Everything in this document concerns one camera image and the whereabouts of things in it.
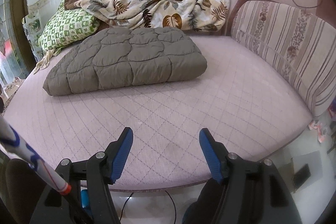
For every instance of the dark mat on floor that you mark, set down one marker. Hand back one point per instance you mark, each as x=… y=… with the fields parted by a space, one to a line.
x=307 y=169

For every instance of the green white patterned pillow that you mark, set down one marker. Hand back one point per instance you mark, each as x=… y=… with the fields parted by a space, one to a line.
x=66 y=27

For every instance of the black trouser leg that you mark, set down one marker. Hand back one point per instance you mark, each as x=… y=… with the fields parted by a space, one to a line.
x=203 y=210

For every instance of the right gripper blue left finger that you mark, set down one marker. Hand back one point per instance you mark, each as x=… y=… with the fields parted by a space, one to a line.
x=104 y=169

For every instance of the pink quilted mattress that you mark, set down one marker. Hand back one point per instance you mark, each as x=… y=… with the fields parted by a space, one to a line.
x=240 y=98

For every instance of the olive quilted hooded jacket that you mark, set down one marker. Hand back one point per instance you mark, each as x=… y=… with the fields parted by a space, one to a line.
x=117 y=58

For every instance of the floral paper bag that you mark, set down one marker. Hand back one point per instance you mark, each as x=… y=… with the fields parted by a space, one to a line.
x=33 y=30

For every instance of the floral tote bag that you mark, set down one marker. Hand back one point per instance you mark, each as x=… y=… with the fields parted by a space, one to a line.
x=9 y=91

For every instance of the cream leaf print blanket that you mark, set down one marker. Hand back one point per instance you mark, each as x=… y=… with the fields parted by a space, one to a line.
x=195 y=15

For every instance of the beige cloth under pillow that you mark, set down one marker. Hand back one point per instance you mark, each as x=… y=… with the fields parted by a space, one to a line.
x=45 y=61

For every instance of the pink slippers on floor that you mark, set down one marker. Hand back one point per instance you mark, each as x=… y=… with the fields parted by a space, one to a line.
x=321 y=129

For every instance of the striped floral back cushion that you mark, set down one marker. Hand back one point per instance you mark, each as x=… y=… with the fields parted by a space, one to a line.
x=298 y=45

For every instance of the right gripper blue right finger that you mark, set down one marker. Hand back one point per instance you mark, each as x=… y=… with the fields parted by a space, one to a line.
x=229 y=174

